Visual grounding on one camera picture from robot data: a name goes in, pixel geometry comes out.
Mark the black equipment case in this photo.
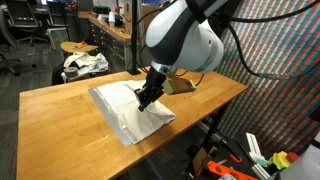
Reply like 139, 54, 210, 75
92, 5, 111, 16

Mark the orange red cap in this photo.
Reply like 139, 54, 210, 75
285, 151, 300, 164

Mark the grey duct tape roll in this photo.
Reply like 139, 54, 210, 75
63, 66, 80, 80

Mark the large cardboard box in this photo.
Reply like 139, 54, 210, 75
123, 3, 158, 39

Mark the black tool board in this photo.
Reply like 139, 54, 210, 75
199, 131, 281, 180

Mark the multicolour patterned backdrop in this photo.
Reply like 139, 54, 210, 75
209, 0, 320, 158

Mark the black bottle red top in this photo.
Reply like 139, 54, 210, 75
114, 5, 124, 27

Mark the crumpled white cloth pile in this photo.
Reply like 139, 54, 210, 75
63, 51, 110, 77

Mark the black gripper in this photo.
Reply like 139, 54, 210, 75
134, 66, 167, 113

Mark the small yellow red tool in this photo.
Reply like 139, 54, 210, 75
72, 40, 88, 50

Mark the black cable with grey connector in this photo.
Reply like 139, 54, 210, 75
226, 0, 320, 81

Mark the black table leg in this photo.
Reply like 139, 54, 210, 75
199, 103, 231, 158

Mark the round wooden side table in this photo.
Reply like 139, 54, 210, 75
60, 41, 99, 55

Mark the clamp with orange handle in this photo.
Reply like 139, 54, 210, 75
229, 153, 243, 164

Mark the white woven towel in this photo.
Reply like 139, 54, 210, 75
95, 79, 177, 145

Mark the small open cardboard box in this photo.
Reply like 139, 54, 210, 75
192, 146, 218, 174

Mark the white plastic bucket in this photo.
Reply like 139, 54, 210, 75
278, 143, 320, 180

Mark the white paper cup stack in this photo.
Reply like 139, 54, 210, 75
108, 11, 116, 28

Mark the silver metal rail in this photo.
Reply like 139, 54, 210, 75
196, 121, 231, 144

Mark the white aluminium extrusion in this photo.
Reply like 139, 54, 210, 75
245, 132, 268, 163
251, 162, 273, 180

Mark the orange spirit level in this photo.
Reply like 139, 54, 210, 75
206, 160, 259, 180

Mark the yellow green plastic part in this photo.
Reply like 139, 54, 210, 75
268, 150, 292, 170

